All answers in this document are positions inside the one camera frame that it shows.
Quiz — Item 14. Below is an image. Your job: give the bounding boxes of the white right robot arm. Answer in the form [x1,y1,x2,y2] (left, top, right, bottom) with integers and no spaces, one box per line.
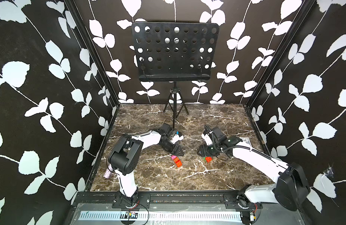
[197,125,311,212]

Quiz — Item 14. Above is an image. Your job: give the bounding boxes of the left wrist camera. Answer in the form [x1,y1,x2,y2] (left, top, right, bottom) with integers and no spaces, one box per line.
[171,131,184,144]

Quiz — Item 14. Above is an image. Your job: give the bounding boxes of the white perforated strip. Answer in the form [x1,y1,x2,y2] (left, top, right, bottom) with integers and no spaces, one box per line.
[78,211,241,223]

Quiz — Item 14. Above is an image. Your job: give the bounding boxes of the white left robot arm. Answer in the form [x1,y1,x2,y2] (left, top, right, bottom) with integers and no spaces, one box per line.
[106,123,184,200]

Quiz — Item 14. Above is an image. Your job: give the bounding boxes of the playing card box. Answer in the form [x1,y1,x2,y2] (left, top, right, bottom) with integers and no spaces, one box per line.
[241,137,252,148]

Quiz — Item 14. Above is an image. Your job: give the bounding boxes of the black music stand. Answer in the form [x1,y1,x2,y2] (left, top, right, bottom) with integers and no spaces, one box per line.
[132,22,219,124]

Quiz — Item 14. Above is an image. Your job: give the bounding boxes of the black front rail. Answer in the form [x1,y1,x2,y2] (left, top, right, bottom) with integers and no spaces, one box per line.
[74,191,300,210]

